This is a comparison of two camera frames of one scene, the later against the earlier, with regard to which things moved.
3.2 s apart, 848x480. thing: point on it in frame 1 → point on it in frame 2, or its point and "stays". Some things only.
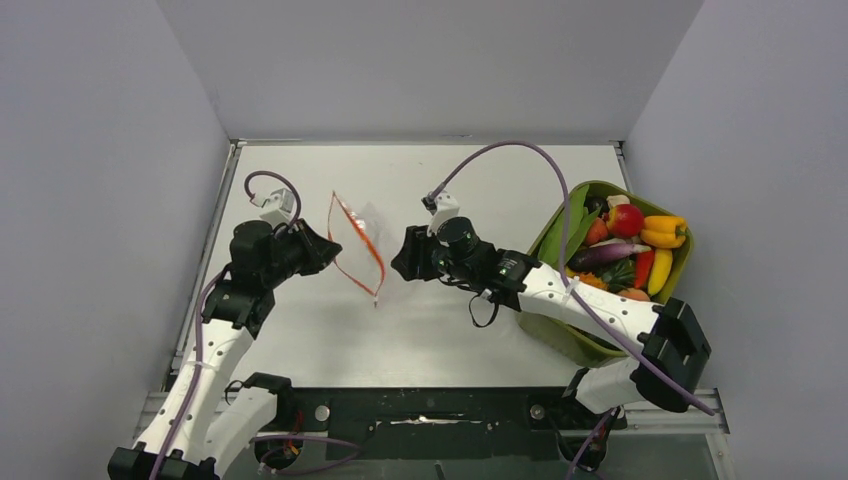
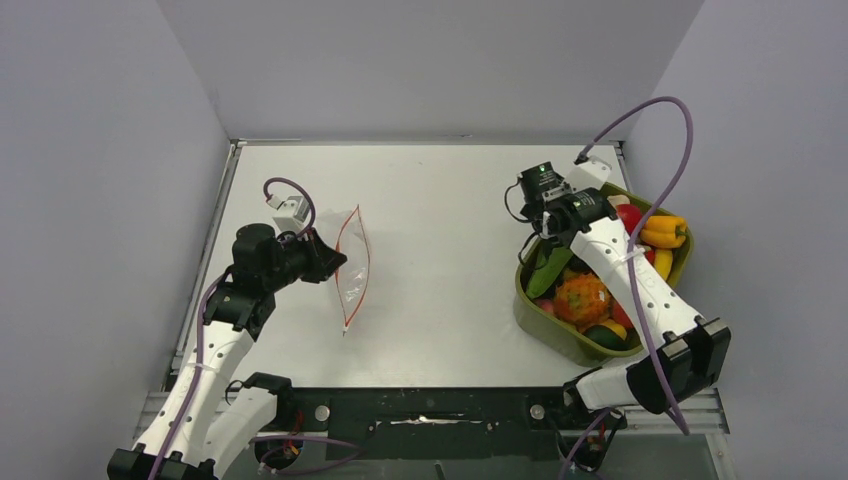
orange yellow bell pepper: (664, 231) stays
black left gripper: (317, 248) stays
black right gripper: (413, 260) → (528, 209)
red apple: (625, 220) stays
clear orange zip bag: (359, 259) → (352, 276)
